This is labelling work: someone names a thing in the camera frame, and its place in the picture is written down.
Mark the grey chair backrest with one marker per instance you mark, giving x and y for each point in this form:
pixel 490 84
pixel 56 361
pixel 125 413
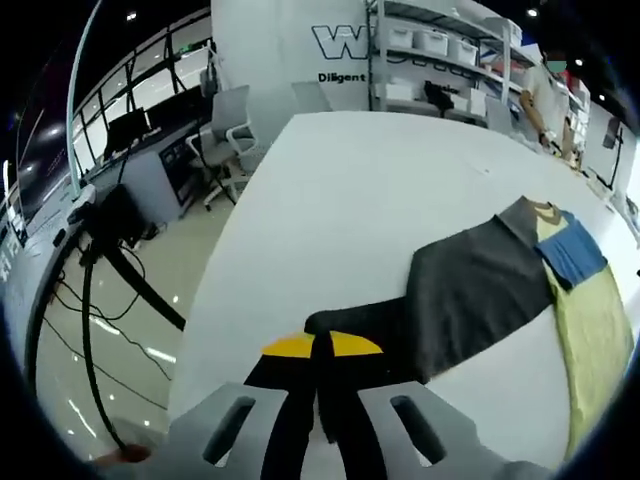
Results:
pixel 311 97

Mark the person's left hand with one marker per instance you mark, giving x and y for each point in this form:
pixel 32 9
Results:
pixel 136 452

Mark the white metal shelving unit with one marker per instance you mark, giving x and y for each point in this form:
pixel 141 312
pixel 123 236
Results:
pixel 395 95

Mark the white storage bin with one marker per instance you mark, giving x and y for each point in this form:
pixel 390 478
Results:
pixel 464 51
pixel 402 36
pixel 432 41

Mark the grey office desk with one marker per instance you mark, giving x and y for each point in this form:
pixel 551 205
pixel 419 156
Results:
pixel 150 180

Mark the grey chair by shelf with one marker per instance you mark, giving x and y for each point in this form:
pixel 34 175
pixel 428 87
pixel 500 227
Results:
pixel 500 114

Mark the white frame office chair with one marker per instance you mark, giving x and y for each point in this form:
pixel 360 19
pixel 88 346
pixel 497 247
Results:
pixel 232 130

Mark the black tripod stand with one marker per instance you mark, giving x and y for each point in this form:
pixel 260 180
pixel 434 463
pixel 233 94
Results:
pixel 616 150

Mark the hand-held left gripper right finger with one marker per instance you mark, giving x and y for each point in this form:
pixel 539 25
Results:
pixel 365 415

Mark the black metal stand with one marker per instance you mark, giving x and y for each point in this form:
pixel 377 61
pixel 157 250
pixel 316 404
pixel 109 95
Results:
pixel 140 290

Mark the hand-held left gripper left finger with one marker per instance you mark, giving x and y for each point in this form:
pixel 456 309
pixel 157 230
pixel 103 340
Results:
pixel 287 400

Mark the black device on shelf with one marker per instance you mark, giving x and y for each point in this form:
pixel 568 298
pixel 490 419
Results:
pixel 439 99

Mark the yellow blue grey garment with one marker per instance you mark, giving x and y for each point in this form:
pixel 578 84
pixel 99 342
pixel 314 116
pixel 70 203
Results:
pixel 475 280

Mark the black computer monitor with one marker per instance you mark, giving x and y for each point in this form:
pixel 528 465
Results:
pixel 129 127

